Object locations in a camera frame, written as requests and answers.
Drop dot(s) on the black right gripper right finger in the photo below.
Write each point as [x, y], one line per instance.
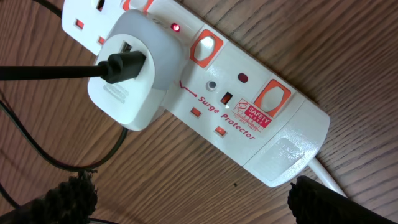
[313, 203]

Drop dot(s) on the white power strip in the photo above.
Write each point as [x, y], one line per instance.
[236, 103]

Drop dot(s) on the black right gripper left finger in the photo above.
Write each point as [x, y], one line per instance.
[72, 202]

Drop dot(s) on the white charger plug adapter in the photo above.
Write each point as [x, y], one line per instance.
[151, 57]

